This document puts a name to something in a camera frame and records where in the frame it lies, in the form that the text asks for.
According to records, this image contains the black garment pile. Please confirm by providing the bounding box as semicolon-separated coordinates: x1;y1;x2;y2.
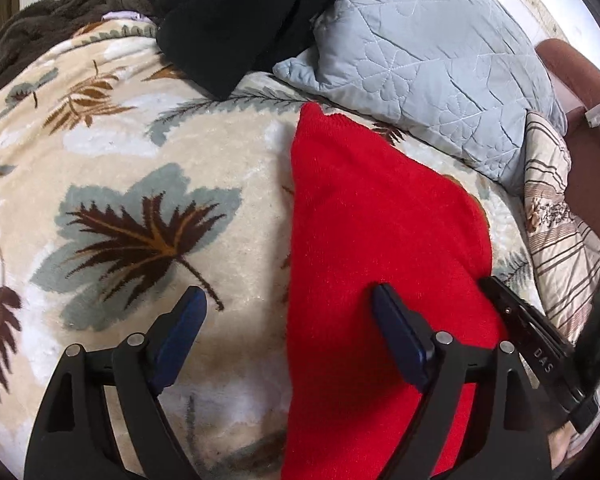
151;0;332;100

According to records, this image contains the leaf pattern plush blanket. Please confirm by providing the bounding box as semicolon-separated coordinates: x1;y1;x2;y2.
0;16;546;480

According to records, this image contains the striped floral pillow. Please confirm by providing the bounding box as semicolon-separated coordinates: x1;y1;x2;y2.
524;112;600;344

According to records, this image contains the red and blue sweater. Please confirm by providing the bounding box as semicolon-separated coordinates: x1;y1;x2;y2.
282;103;506;479

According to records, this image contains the brown fleece blanket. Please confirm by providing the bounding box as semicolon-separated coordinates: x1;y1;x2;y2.
0;0;158;90

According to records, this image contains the light blue quilted pillow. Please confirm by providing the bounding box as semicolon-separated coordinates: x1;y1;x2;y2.
273;0;567;194

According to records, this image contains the pink brown headboard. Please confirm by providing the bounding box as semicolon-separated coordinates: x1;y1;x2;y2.
535;38;600;238

